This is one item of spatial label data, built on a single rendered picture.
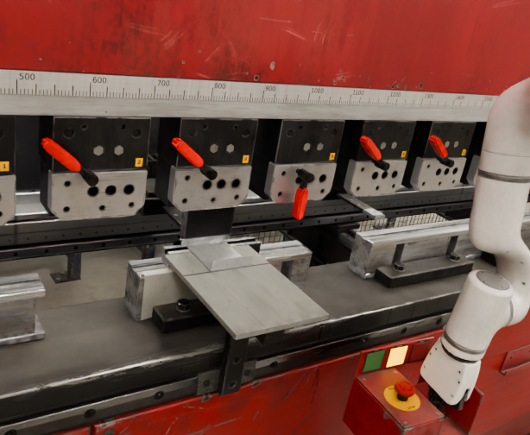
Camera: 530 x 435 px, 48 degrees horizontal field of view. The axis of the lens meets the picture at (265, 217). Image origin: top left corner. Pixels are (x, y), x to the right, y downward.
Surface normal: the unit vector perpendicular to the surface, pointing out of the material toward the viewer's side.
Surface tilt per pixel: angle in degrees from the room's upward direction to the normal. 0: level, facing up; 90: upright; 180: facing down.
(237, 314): 0
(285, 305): 0
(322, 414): 90
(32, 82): 90
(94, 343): 0
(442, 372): 90
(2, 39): 90
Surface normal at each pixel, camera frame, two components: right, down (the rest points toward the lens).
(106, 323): 0.16, -0.91
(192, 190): 0.53, 0.41
